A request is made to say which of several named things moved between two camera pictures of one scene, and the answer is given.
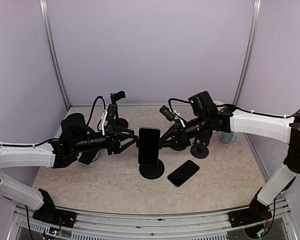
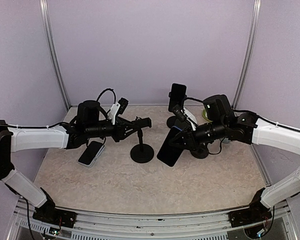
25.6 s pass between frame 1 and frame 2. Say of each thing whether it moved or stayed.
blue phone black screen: moved
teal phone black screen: moved
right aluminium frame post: stayed
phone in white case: stayed
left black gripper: moved
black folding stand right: stayed
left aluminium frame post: stayed
